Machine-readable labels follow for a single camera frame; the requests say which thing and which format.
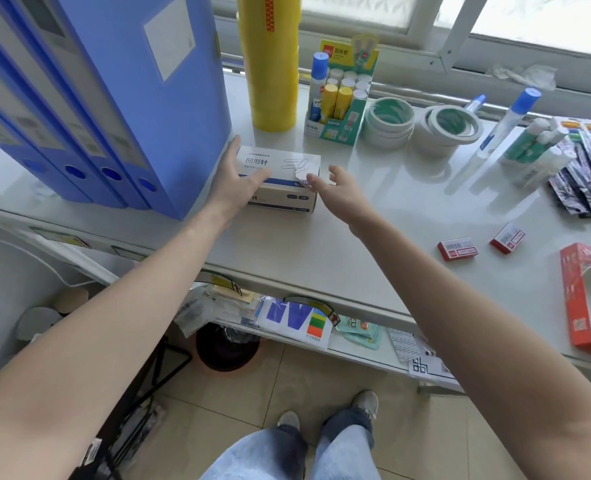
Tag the person's left hand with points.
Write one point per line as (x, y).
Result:
(233, 189)

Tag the person's right hand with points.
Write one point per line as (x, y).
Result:
(348, 202)

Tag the white paper clip carton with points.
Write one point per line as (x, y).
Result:
(285, 164)

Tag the small red box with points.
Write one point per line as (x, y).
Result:
(458, 249)
(508, 238)

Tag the red large cardboard box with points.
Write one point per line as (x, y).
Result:
(575, 299)

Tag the person's right forearm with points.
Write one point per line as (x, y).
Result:
(485, 354)

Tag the person's left forearm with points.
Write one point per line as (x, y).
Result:
(115, 344)

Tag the person's right shoe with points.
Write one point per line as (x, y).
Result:
(365, 404)

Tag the person's shoe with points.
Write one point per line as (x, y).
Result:
(365, 404)
(288, 420)

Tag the person's left shoe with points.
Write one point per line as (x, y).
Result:
(288, 420)

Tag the person's right leg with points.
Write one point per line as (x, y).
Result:
(345, 452)

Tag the person's leg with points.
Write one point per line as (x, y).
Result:
(345, 452)
(255, 457)

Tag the person's left leg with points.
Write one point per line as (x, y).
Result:
(255, 457)

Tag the stack of white tape rolls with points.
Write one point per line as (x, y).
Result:
(430, 144)
(380, 134)

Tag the green glue display box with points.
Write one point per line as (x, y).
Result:
(350, 127)

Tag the blue file box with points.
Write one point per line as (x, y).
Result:
(58, 144)
(185, 119)
(93, 144)
(20, 144)

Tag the yellow glue stick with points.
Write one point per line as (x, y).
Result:
(343, 102)
(329, 102)

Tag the group of white capped glue sticks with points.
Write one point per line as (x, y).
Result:
(348, 83)

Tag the stack of clear packets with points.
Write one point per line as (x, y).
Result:
(210, 307)

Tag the yellow film roll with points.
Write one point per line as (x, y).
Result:
(270, 69)

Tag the teal packets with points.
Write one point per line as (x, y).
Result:
(360, 332)

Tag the blue white paper pack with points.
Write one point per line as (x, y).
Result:
(288, 319)

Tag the white dotted sheet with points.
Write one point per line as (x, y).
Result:
(403, 344)

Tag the black trash bin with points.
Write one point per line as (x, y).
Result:
(228, 349)

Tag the small blue capped glue bottle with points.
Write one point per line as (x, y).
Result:
(477, 101)

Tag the clear bag with patterned paper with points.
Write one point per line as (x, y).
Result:
(425, 367)

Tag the green label glue stick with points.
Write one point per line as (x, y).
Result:
(535, 147)
(525, 139)

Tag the white glue stick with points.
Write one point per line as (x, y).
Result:
(550, 169)
(540, 164)

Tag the crumpled clear plastic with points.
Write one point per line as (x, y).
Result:
(530, 75)

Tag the white tray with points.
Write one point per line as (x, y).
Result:
(560, 120)

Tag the white dustpan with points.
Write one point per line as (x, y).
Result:
(38, 322)

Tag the stack of black pen packets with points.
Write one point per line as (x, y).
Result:
(590, 169)

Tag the white window frame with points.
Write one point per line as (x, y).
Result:
(455, 29)

